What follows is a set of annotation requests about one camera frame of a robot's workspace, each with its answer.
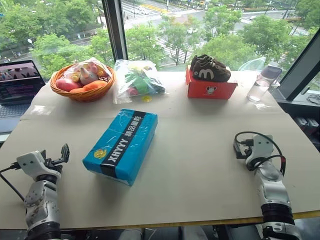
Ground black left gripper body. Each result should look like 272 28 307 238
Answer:
44 156 64 175

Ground grey rounded shape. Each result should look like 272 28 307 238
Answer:
118 227 145 240

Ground orange woven basket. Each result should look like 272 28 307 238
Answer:
49 62 117 103

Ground brown shoe with white M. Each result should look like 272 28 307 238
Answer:
190 59 232 82
191 54 227 70

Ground black slanted window frame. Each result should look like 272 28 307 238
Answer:
271 31 320 101

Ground clear plastic cup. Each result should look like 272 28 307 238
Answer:
246 65 283 103

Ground green toy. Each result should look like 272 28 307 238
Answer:
124 67 152 94

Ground grey laptop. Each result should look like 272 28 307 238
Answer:
0 59 47 134

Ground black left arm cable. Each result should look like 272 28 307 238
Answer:
0 161 26 202

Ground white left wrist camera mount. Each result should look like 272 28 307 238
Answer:
16 150 49 177

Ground grey plush mouse toy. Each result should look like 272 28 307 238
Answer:
78 62 100 86

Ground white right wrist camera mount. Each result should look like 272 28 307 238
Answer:
245 134 274 165

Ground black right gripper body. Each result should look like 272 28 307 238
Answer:
238 138 254 159

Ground bagged plush toys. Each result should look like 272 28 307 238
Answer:
61 57 113 85

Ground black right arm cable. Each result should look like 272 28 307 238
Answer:
234 131 287 177

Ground black window post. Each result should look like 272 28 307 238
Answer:
101 0 129 63

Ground blue tissue pack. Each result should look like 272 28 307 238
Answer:
82 108 159 187

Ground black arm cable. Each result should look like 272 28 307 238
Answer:
0 161 26 202
234 131 287 177

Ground red shoe box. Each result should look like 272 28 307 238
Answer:
185 65 239 101

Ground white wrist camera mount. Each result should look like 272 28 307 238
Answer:
245 134 274 165
16 150 49 177

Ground orange toy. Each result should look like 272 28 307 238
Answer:
69 79 109 94

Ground clear plastic bag of toys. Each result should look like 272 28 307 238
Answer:
112 59 169 105

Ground pink egg-shaped toy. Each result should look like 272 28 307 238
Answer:
55 78 84 91

